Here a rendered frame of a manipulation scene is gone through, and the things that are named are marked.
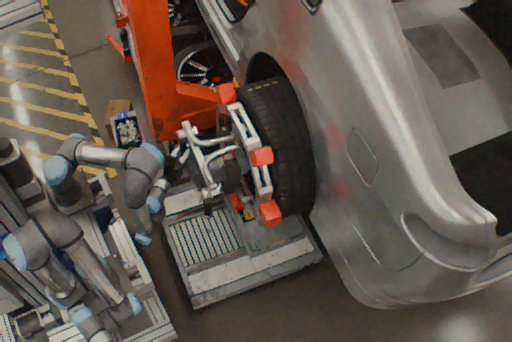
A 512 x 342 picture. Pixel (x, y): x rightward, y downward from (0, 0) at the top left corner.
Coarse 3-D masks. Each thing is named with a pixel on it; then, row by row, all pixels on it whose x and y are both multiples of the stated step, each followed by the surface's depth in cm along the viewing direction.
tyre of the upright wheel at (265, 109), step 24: (240, 96) 213; (264, 96) 204; (288, 96) 204; (264, 120) 197; (288, 120) 198; (288, 144) 196; (288, 168) 198; (312, 168) 201; (288, 192) 202; (312, 192) 208; (288, 216) 223
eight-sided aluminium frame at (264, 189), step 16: (224, 112) 216; (240, 112) 206; (224, 128) 244; (240, 128) 201; (224, 144) 245; (256, 144) 197; (256, 176) 200; (240, 192) 241; (256, 192) 204; (272, 192) 204; (256, 208) 215
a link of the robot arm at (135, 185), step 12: (132, 180) 181; (144, 180) 182; (132, 192) 182; (144, 192) 184; (132, 204) 185; (144, 204) 190; (132, 216) 198; (144, 216) 198; (144, 228) 206; (156, 228) 218; (144, 240) 212
